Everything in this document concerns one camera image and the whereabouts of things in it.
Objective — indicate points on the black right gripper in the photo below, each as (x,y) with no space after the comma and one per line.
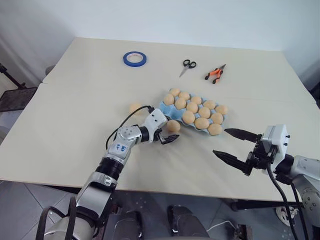
(258,157)

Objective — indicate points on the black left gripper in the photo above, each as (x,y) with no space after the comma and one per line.
(157,136)

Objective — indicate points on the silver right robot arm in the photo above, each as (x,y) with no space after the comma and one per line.
(306,170)

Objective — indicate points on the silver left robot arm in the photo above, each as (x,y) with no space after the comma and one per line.
(117,147)

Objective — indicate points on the brown egg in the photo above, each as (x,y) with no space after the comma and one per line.
(209,104)
(188,117)
(196,100)
(180,103)
(215,129)
(192,107)
(201,123)
(169,99)
(204,112)
(217,118)
(173,126)
(184,95)
(174,92)
(135,108)
(221,109)

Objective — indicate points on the blue egg carton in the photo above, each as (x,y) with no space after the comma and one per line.
(166,108)

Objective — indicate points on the blue tape roll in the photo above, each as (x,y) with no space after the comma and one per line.
(135,64)

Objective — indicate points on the dark rounded shape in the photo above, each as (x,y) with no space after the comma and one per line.
(127,225)
(186,222)

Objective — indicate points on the white round object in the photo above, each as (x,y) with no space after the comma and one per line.
(283,215)

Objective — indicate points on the black mesh mat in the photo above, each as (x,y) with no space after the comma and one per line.
(15,98)

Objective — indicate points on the black metal stand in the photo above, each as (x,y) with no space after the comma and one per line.
(13,78)

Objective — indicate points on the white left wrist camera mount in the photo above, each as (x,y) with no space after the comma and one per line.
(155,121)

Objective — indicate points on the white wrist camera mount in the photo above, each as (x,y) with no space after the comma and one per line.
(155,121)
(277,140)

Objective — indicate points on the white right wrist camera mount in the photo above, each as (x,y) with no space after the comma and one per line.
(277,140)

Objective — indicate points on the black table frame bar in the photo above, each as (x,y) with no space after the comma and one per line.
(260,205)

